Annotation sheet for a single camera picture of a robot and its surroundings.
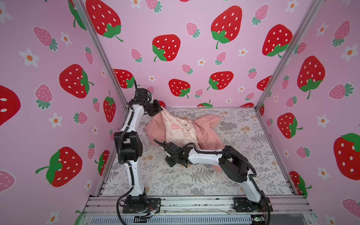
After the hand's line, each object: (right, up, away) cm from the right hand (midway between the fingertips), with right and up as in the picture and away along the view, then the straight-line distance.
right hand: (166, 158), depth 90 cm
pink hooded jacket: (0, +21, +3) cm, 21 cm away
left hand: (-3, +34, +4) cm, 34 cm away
